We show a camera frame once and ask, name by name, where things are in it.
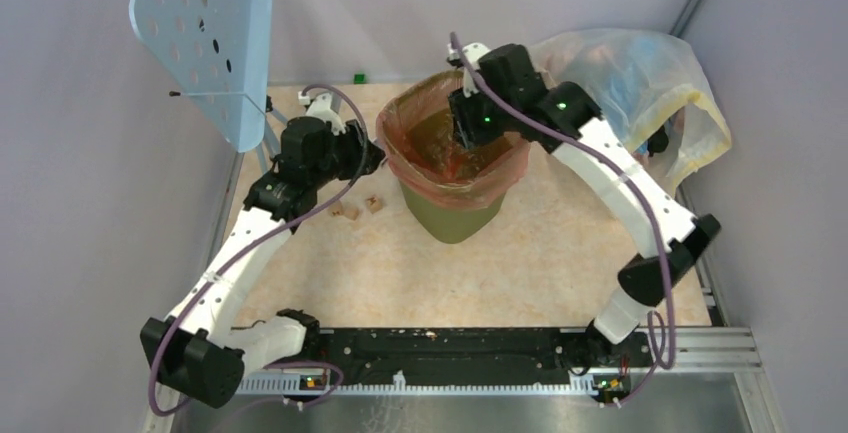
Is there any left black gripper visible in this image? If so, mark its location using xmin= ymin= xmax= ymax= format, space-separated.
xmin=310 ymin=118 xmax=386 ymax=188

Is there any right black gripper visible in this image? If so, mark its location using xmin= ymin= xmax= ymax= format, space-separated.
xmin=447 ymin=78 xmax=517 ymax=151

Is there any red plastic trash bag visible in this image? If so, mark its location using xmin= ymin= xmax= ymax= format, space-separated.
xmin=374 ymin=70 xmax=533 ymax=213

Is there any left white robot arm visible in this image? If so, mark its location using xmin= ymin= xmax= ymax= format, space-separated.
xmin=140 ymin=114 xmax=384 ymax=417

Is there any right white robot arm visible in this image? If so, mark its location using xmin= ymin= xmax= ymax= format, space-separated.
xmin=447 ymin=41 xmax=721 ymax=365

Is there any green mesh trash bin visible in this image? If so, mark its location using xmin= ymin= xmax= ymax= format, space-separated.
xmin=376 ymin=70 xmax=533 ymax=246

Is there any large translucent plastic bag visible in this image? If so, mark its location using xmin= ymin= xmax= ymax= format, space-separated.
xmin=529 ymin=28 xmax=732 ymax=192

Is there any light blue perforated stand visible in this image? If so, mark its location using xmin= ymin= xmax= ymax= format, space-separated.
xmin=129 ymin=0 xmax=280 ymax=170

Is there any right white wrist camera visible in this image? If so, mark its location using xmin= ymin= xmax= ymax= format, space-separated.
xmin=447 ymin=42 xmax=490 ymax=98

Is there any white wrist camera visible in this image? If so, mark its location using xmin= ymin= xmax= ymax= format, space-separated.
xmin=447 ymin=42 xmax=490 ymax=98
xmin=298 ymin=90 xmax=346 ymax=136

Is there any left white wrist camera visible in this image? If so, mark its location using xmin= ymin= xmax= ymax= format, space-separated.
xmin=298 ymin=90 xmax=346 ymax=136

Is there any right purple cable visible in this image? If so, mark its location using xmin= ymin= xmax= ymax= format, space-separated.
xmin=449 ymin=31 xmax=678 ymax=408

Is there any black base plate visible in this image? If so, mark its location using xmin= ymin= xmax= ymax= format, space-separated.
xmin=297 ymin=327 xmax=653 ymax=387

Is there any aluminium frame rail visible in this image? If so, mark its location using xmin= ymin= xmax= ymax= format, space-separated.
xmin=158 ymin=327 xmax=763 ymax=398

